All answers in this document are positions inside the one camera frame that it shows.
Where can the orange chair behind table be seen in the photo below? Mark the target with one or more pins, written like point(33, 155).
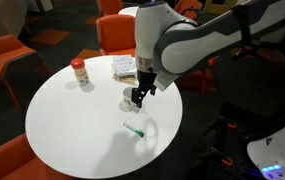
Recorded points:
point(116, 34)

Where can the orange chair top right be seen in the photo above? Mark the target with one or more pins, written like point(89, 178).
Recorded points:
point(191, 9)

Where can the orange chair top centre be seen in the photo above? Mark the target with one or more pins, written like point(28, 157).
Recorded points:
point(109, 7)

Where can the red lidded white jar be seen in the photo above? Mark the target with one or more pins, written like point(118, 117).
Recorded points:
point(78, 66)

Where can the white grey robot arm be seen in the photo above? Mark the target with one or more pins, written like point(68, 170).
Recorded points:
point(169, 45)

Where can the small round white table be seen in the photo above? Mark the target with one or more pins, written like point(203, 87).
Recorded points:
point(129, 11)

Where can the orange chair bottom left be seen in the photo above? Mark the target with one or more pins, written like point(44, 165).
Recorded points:
point(19, 162)

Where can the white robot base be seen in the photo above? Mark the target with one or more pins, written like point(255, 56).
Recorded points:
point(268, 155)

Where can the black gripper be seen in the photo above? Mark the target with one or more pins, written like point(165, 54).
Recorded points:
point(146, 84)

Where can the white mug cup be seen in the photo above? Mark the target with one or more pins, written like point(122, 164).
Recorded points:
point(127, 93)

